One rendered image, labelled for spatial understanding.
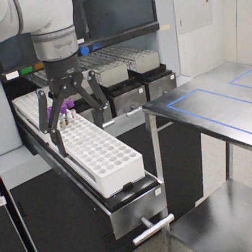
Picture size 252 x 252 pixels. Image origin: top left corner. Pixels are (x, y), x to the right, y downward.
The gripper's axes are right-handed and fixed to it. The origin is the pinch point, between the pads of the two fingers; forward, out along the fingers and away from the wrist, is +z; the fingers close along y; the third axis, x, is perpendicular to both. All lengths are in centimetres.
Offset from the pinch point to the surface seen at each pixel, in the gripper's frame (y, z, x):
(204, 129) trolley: 26.2, 4.6, -14.6
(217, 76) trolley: 55, 5, 5
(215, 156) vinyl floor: 105, 87, 51
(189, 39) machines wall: 180, 40, 143
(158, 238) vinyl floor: 35, 87, 27
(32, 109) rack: -2.5, -0.1, 27.5
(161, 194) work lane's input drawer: 5.6, 8.1, -21.5
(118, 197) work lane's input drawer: -3.2, 4.4, -19.3
